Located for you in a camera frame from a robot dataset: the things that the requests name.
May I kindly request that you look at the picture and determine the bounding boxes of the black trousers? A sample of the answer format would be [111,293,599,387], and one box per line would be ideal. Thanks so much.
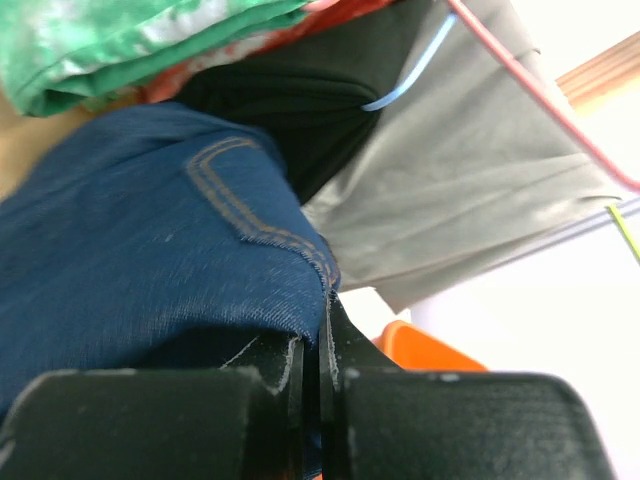
[175,0,434,203]

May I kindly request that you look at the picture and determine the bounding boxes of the orange plastic basket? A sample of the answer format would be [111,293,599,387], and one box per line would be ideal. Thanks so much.
[372,320,488,373]

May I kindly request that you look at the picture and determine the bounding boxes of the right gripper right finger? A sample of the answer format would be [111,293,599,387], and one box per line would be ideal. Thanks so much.
[319,302,614,479]

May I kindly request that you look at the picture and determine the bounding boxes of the red tie-dye trousers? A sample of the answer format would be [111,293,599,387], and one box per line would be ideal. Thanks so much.
[136,0,391,103]

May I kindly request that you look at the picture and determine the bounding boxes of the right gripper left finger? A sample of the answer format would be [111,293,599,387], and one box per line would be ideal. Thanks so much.
[1,334,304,480]

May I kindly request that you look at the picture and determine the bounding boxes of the lime green hanger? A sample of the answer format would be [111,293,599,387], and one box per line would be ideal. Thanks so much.
[607,205,640,263]

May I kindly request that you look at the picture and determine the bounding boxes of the navy blue denim trousers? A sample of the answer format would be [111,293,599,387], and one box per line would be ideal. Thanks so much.
[1,103,339,409]

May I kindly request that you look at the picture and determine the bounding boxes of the grey trousers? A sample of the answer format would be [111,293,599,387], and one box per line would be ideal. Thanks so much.
[304,24,623,310]

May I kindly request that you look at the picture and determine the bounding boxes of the green tie-dye trousers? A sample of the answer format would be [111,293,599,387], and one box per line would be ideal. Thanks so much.
[1,1,307,117]

